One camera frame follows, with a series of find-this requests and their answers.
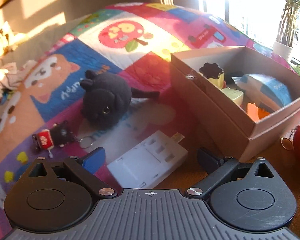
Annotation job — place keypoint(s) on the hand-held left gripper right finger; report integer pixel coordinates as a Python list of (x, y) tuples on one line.
[(210, 160)]

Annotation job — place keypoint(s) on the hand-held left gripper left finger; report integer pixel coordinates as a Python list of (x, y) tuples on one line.
[(93, 158)]

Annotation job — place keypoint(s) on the white cardboard box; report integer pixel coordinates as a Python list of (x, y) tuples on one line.
[(215, 115)]

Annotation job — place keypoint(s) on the white power adapter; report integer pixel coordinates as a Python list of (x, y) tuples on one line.
[(145, 162)]

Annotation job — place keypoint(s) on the orange plastic toy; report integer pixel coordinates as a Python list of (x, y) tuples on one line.
[(252, 111)]

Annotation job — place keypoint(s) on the pale green toy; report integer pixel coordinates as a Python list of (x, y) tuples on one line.
[(233, 96)]

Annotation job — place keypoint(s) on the yellow pudding toy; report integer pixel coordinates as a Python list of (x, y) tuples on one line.
[(210, 71)]

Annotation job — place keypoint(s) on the blue and white packet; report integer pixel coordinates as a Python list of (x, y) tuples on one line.
[(270, 90)]

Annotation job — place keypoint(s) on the black cat plush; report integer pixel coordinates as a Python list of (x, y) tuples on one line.
[(105, 95)]

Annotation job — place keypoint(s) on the colourful printed blanket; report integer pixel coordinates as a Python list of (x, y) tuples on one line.
[(115, 55)]

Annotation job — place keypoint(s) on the white floral cloth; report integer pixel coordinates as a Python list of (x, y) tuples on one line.
[(10, 75)]

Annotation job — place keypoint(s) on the white plant pot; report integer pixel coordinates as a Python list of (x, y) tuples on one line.
[(282, 50)]

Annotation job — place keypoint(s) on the window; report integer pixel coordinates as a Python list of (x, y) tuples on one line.
[(252, 10)]

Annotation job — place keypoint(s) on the tall green plant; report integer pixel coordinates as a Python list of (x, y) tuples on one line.
[(290, 12)]

